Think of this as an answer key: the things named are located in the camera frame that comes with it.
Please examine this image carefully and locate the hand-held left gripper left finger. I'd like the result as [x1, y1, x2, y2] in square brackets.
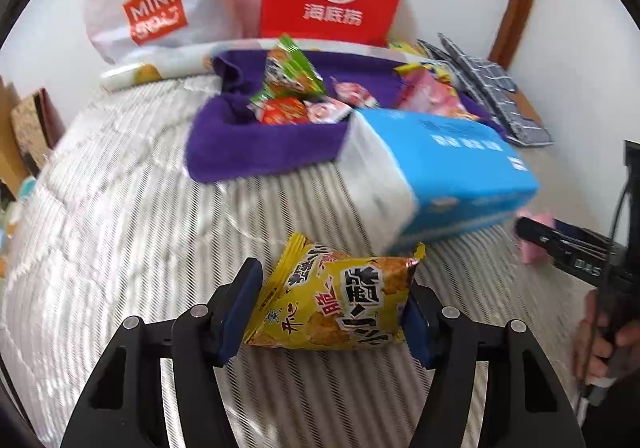
[60, 257, 264, 448]

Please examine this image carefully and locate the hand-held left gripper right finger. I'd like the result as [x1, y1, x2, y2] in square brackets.
[402, 283, 586, 448]

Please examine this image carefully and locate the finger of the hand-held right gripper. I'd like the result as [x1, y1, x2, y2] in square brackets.
[515, 217, 581, 263]
[552, 222, 613, 251]

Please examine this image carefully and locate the large pink snack packet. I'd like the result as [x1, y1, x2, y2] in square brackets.
[517, 210, 556, 265]

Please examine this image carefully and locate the yellow noodle snack packet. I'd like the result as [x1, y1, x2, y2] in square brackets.
[242, 232, 427, 351]

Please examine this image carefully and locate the small pink snack packet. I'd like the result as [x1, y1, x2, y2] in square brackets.
[400, 78, 481, 123]

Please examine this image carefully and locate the red snack packet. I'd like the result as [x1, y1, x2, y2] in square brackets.
[255, 96, 308, 126]

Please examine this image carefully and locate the white strawberry-print snack packet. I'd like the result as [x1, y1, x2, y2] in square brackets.
[305, 96, 353, 123]

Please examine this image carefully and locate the pink striped long snack packet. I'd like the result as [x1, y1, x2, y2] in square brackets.
[330, 76, 379, 108]

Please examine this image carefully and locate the green snack packet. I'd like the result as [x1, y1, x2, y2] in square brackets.
[250, 34, 327, 103]

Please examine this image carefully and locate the person's right forearm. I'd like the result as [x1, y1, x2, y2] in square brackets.
[582, 375, 640, 448]

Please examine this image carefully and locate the person's right hand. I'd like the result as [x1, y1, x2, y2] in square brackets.
[572, 288, 640, 384]

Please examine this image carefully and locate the blue tissue pack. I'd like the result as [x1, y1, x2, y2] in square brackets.
[337, 108, 542, 253]

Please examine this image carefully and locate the striped bed quilt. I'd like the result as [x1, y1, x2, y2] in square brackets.
[0, 78, 586, 448]

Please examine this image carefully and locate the grey checked cloth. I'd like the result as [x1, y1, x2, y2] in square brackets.
[417, 32, 555, 149]

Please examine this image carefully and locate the yellow chip bag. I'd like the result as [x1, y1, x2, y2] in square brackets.
[387, 38, 426, 59]

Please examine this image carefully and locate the fruit-printed paper roll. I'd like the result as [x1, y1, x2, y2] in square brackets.
[100, 40, 401, 93]

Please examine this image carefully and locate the printed brown book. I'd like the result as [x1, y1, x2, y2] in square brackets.
[11, 88, 68, 176]

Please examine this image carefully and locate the wooden headboard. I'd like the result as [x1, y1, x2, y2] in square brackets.
[0, 78, 31, 199]

